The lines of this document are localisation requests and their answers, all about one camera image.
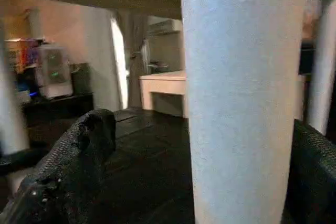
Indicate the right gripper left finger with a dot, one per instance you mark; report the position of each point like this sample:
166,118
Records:
63,177

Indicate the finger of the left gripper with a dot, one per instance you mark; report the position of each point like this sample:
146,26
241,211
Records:
23,161

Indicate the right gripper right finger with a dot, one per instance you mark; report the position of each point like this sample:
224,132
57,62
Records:
315,177

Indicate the white appliance with green light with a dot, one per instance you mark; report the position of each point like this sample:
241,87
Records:
52,72

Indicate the grey curtain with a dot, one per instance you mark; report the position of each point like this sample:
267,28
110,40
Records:
134,61

